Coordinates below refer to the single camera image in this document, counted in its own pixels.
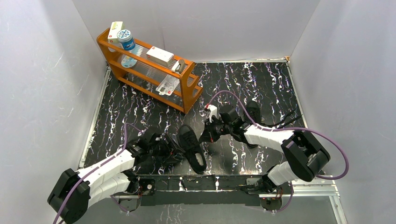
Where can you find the aluminium frame rail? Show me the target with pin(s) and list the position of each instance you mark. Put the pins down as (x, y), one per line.
(312, 185)

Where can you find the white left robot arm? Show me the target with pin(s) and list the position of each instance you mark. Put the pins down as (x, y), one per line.
(62, 198)

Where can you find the light blue round disc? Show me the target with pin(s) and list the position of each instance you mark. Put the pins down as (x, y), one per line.
(128, 62)

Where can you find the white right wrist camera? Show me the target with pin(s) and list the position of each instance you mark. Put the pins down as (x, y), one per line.
(212, 112)

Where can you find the clear plastic packet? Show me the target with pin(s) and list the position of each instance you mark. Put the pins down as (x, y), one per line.
(168, 85)

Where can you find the orange wooden shelf rack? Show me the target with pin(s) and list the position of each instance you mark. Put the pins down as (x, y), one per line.
(146, 75)

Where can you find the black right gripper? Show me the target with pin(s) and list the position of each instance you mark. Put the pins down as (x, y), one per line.
(208, 135)

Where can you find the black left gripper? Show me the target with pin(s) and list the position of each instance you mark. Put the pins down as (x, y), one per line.
(165, 145)

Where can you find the white rectangular box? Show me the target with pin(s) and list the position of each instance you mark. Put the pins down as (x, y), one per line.
(160, 56)

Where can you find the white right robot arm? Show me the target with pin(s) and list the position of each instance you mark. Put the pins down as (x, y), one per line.
(305, 156)

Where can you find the white yellow carton box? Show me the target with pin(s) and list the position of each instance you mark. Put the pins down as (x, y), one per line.
(115, 28)

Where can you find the black canvas shoe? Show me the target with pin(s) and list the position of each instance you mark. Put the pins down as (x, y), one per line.
(193, 151)
(253, 110)

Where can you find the blue lidded round jar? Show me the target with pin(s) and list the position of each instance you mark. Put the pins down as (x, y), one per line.
(126, 39)

